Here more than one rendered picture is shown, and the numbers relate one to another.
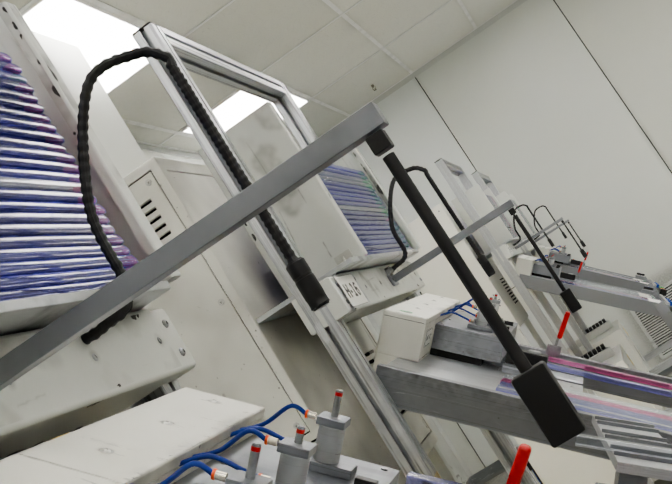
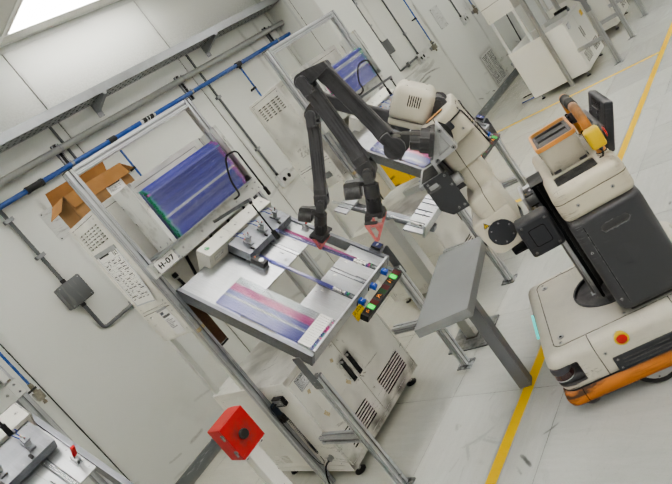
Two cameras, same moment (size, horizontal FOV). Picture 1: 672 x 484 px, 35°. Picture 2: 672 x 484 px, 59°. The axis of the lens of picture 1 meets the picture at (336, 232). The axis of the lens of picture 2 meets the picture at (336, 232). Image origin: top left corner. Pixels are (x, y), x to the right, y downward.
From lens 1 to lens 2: 2.29 m
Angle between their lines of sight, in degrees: 40
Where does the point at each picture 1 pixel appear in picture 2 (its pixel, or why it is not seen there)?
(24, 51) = (218, 135)
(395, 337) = (353, 124)
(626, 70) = not seen: outside the picture
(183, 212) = (286, 99)
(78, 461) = (230, 228)
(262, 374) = not seen: hidden behind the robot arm
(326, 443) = (273, 215)
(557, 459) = (529, 69)
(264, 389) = not seen: hidden behind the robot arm
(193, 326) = (294, 128)
